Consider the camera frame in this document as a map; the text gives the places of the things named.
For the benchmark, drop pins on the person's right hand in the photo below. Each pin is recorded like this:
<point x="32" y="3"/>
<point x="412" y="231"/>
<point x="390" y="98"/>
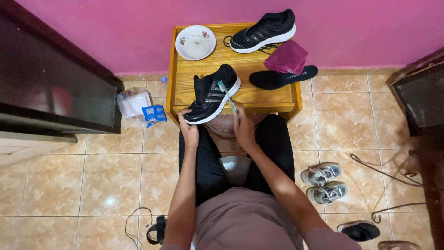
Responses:
<point x="246" y="133"/>

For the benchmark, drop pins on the person's left hand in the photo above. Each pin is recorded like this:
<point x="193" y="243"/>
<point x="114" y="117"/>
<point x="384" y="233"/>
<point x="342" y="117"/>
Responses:
<point x="190" y="133"/>

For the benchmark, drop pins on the person's right fingers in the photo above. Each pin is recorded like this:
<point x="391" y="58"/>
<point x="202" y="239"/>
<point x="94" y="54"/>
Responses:
<point x="237" y="114"/>

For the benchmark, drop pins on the clear green toothbrush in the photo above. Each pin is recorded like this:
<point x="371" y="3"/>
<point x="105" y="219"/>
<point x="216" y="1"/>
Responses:
<point x="226" y="93"/>

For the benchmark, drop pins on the black sneaker with white sole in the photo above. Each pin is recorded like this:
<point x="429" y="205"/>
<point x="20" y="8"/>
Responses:
<point x="211" y="95"/>
<point x="263" y="31"/>

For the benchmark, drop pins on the pink plastic basin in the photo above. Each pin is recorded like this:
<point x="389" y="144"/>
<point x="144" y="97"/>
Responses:
<point x="222" y="130"/>

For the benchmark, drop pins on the small yellow wooden table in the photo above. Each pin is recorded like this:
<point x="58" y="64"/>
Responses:
<point x="260" y="99"/>

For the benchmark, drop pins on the white plastic stool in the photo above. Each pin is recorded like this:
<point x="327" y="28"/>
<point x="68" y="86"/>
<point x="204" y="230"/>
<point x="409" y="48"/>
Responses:
<point x="236" y="170"/>

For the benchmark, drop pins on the black shoe insole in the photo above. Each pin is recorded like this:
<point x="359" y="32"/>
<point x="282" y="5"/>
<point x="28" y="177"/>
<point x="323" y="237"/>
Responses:
<point x="281" y="78"/>

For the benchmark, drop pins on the person's black trousers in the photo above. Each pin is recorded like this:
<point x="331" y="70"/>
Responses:
<point x="208" y="166"/>

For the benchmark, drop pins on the magenta folded cloth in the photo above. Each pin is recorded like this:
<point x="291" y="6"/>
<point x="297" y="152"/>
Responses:
<point x="286" y="57"/>

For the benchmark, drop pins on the clear bottle with blue cap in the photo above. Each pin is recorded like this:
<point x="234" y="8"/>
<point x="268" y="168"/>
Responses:
<point x="164" y="81"/>

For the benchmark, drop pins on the white floral plate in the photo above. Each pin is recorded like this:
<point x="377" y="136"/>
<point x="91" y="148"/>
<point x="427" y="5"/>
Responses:
<point x="195" y="42"/>

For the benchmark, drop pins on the blue white packet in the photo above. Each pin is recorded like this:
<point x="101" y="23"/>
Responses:
<point x="154" y="114"/>

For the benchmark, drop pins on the grey sneaker with white laces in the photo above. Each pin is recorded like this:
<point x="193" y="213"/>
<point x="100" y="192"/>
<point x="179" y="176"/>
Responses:
<point x="321" y="173"/>
<point x="327" y="192"/>

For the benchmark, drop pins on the clear plastic bag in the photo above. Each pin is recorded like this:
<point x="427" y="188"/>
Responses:
<point x="133" y="102"/>

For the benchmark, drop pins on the person's mauve top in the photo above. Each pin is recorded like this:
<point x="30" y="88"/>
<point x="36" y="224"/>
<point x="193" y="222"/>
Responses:
<point x="246" y="222"/>

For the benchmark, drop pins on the black slipper with white sole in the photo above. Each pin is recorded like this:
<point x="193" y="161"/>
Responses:
<point x="359" y="231"/>

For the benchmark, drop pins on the dark brown wooden furniture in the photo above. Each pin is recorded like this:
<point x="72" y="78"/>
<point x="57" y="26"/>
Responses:
<point x="421" y="100"/>

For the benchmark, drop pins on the dark wooden cabinet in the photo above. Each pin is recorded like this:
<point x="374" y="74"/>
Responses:
<point x="52" y="69"/>

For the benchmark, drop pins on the brown sandal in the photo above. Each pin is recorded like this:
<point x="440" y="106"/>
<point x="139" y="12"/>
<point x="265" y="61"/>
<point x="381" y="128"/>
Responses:
<point x="399" y="245"/>

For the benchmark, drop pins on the beige furniture base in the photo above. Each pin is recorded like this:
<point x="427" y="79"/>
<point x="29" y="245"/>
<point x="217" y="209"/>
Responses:
<point x="31" y="145"/>

